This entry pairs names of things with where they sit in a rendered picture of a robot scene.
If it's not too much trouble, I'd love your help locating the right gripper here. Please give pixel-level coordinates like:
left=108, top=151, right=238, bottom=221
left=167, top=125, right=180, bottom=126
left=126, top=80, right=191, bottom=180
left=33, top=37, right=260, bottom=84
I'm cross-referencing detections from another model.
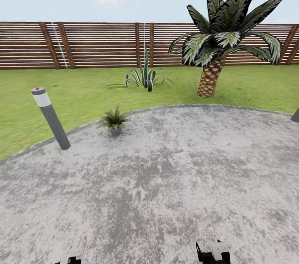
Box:
left=196, top=242, right=230, bottom=264

